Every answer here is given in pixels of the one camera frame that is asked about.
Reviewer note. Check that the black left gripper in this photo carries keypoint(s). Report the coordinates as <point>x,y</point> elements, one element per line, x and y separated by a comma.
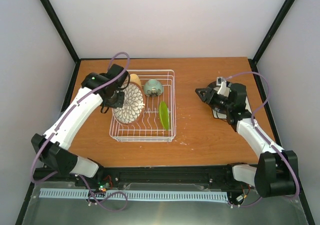
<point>120,102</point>

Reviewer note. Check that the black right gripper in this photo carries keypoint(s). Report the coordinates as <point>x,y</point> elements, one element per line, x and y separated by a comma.
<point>206,97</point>

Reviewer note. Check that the brown rimmed patterned plate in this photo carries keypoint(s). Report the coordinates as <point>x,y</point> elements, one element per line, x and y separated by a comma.
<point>133,105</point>

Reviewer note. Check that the black rimmed cream plate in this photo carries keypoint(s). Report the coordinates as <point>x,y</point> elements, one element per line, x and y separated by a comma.
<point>215,87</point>

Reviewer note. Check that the yellow ceramic mug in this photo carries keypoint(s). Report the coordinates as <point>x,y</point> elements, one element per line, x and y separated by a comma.
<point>134,78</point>

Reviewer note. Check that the pale green ceramic bowl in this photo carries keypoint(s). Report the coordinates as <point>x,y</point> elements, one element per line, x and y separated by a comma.
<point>153,88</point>

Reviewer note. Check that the lime green plate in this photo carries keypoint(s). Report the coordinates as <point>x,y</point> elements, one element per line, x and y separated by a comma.
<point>164,115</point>

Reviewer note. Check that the white wire dish rack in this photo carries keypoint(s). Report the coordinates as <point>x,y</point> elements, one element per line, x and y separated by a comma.
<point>149,127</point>

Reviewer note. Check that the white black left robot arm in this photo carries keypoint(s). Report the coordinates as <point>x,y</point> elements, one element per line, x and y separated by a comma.
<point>104,90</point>

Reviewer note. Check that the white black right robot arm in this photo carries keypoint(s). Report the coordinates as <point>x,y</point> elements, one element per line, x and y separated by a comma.
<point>244,123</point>

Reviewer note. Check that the white square plate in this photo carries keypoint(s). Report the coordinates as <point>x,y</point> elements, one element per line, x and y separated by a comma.
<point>247,105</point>

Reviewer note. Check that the small electronics board with leds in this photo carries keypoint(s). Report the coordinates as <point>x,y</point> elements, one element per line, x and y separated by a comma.
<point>106,184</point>

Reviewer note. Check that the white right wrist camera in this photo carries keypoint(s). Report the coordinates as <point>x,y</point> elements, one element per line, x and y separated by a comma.
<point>222,84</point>

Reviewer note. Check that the black aluminium frame rail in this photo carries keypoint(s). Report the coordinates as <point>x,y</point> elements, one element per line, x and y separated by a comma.
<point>162,176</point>

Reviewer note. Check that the light blue cable duct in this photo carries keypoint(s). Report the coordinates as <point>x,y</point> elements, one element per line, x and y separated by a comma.
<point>141,195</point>

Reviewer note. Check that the black left corner post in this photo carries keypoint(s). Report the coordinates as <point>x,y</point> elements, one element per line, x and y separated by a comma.
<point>49,9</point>

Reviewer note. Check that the black corner post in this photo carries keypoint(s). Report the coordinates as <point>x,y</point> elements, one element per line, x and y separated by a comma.
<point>285,8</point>
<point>49,9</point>

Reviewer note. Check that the black right corner post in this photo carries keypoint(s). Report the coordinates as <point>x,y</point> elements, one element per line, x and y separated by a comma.
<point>285,8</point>

